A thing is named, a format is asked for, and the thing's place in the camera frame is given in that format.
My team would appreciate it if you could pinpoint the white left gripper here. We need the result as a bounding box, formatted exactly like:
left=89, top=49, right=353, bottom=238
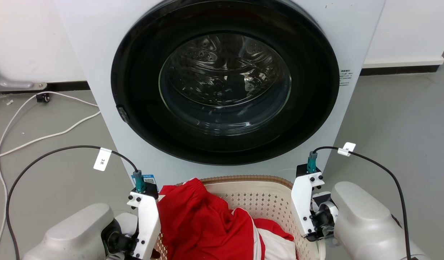
left=127, top=191, right=162, bottom=260

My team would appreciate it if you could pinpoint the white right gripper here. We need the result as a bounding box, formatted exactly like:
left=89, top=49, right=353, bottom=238
left=291, top=166, right=325, bottom=238

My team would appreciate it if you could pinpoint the beige perforated laundry basket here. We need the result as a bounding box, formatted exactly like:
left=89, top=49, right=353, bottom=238
left=153, top=175, right=326, bottom=260

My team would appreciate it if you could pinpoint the blue QR code sticker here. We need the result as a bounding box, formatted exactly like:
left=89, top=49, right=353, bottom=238
left=131, top=174, right=157, bottom=187

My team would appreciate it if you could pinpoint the white garment with red trim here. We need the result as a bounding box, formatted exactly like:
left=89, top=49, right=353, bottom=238
left=252, top=213, right=297, bottom=260

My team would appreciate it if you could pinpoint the white text label sticker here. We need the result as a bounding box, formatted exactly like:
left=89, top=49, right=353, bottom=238
left=339, top=69, right=354, bottom=87

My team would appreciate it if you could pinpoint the stainless steel washer drum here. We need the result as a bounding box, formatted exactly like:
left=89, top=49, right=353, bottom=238
left=159, top=33, right=292, bottom=137

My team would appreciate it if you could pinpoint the black round washer door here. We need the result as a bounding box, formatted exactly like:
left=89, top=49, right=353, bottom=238
left=111, top=0, right=340, bottom=166

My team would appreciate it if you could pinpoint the white front-load washing machine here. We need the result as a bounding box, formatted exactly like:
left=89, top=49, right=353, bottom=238
left=54, top=0, right=387, bottom=188

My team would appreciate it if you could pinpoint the teal left cable connector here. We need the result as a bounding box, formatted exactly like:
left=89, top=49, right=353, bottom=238
left=132, top=170, right=147, bottom=193

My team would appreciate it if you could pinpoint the teal cable connector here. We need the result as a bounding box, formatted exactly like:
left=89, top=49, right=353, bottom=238
left=307, top=151, right=318, bottom=174
left=132, top=170, right=147, bottom=193

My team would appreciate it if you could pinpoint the teal right cable connector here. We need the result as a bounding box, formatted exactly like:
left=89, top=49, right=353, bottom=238
left=307, top=151, right=318, bottom=174

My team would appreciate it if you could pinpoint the small white cable tag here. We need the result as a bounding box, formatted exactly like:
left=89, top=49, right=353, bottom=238
left=338, top=142, right=356, bottom=157

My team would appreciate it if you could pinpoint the white cable tag with print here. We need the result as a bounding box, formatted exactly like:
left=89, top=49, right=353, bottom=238
left=93, top=147, right=112, bottom=172

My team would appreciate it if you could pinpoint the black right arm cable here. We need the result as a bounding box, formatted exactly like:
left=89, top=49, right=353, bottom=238
left=312, top=146, right=412, bottom=260

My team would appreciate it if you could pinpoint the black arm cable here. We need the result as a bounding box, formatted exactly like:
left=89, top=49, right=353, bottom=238
left=5, top=145, right=139, bottom=260
left=312, top=146, right=412, bottom=260

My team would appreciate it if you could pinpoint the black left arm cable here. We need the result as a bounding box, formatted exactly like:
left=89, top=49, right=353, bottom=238
left=5, top=145, right=139, bottom=260

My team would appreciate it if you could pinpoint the long white floor cable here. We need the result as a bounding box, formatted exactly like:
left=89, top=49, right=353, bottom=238
left=0, top=91, right=99, bottom=260

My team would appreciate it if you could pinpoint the grey metal floor bracket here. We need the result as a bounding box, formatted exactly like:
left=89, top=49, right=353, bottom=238
left=0, top=80, right=48, bottom=91

